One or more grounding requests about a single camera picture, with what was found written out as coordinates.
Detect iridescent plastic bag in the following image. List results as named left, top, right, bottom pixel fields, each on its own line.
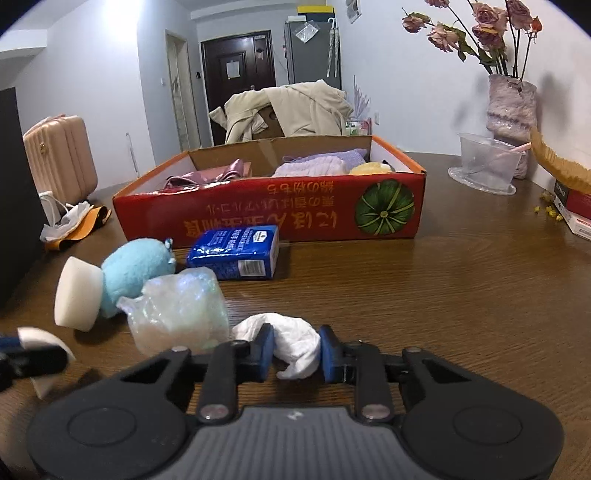
left=116, top=268, right=230, bottom=356

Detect clear plastic bowl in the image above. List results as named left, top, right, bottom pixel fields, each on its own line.
left=457, top=132, right=527, bottom=185

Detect black paper bag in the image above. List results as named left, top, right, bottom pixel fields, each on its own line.
left=0, top=88, right=47, bottom=310

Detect dried pink roses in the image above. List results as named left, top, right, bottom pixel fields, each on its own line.
left=402, top=0, right=542, bottom=77

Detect clear plastic lid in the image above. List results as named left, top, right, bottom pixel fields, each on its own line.
left=448, top=166, right=517, bottom=196

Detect blue tissue pack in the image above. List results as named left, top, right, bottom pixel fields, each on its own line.
left=187, top=224, right=280, bottom=281

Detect white plastic bag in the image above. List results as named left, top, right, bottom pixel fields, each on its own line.
left=39, top=191, right=95, bottom=243

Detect scattered yellow petals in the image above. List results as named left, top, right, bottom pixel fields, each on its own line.
left=533, top=191, right=564, bottom=222

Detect brown cardboard box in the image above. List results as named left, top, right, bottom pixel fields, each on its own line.
left=252, top=105, right=284, bottom=139

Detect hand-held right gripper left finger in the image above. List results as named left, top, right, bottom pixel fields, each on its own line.
left=108, top=323, right=276, bottom=424

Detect white folded umbrella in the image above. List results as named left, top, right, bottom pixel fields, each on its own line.
left=327, top=17, right=341, bottom=79

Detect pink white vase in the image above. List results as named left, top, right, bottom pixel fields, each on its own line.
left=486, top=74, right=539, bottom=180

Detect grey fridge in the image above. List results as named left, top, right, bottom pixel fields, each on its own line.
left=283, top=16, right=342, bottom=90

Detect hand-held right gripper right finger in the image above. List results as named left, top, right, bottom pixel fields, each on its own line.
left=320, top=324, right=481, bottom=424

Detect purple woven pouch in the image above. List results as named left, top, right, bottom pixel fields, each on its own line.
left=271, top=148, right=368, bottom=178

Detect white and yellow sheep plush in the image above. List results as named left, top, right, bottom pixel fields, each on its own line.
left=348, top=159, right=395, bottom=176

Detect pink suitcase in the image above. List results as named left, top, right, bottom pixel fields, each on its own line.
left=23, top=114, right=99, bottom=208

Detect yellow pleated paper piece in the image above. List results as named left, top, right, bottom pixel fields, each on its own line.
left=530, top=127, right=591, bottom=183

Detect white round sponge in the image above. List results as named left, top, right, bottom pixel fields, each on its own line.
left=54, top=256, right=105, bottom=332

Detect beige coat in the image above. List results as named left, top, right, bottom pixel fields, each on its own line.
left=209, top=79, right=354, bottom=145

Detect white interior door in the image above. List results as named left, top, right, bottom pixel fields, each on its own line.
left=165, top=30, right=201, bottom=153

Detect light blue plush toy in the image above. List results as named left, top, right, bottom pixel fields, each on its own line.
left=99, top=237, right=177, bottom=319

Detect orange cloth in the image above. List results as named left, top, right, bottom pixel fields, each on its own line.
left=45, top=205, right=112, bottom=252

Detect dark brown door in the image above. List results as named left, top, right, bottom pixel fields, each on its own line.
left=201, top=30, right=277, bottom=146

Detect pink satin scrunchie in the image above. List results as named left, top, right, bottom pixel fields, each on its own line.
left=164, top=159, right=254, bottom=190

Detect red cardboard box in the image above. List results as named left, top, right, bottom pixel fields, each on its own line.
left=112, top=135, right=428, bottom=243

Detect purple paper decoration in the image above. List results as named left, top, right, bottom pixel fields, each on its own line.
left=352, top=76, right=373, bottom=121

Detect pink spoon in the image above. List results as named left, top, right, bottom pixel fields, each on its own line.
left=489, top=142, right=532, bottom=163

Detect white tissue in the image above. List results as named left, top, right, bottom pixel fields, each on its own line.
left=231, top=312, right=322, bottom=380

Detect white wedge sponge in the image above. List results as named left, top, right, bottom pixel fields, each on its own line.
left=16, top=326, right=77, bottom=400

